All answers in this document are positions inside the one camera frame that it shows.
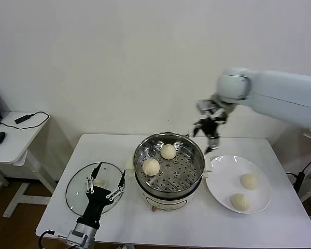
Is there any steel perforated steamer basket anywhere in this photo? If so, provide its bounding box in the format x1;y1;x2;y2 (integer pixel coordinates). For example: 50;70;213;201
133;132;205;199

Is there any black power adapter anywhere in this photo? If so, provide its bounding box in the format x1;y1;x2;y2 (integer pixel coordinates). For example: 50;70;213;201
293;172;306;190

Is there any white oval plate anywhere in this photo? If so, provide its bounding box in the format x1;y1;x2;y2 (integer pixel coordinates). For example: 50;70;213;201
205;155;272;215

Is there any white steamed baozi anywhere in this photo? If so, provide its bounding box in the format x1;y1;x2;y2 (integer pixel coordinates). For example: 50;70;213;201
240;173;259;190
231;193;251;212
142;158;161;177
160;144;176;160

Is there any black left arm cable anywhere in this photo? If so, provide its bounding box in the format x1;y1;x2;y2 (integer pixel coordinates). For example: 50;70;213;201
37;230;69;249

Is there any white side desk with laptop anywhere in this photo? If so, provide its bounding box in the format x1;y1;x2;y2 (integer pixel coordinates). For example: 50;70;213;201
0;111;58;218

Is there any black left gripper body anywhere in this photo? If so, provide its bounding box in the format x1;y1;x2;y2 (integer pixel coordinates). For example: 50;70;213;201
77;187;111;229

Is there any black usb dongle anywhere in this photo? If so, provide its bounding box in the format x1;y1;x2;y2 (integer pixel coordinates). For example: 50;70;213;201
15;113;35;125

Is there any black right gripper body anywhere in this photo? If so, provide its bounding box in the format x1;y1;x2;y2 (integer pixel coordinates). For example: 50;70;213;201
198;118;220;138

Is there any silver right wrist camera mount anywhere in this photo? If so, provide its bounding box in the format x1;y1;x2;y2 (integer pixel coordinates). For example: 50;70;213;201
196;98;228;124

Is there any black dongle cable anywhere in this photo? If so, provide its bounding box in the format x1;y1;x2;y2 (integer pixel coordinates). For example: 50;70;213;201
0;111;50;130

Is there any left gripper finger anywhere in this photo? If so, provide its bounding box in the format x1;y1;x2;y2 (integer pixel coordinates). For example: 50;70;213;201
106;170;126;202
85;162;103;194

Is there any round glass pot lid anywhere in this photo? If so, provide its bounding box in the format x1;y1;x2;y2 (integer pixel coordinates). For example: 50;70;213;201
65;162;125;217

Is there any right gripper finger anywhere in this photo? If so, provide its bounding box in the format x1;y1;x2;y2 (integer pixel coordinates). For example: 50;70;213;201
192;119;205;137
204;136;220;155

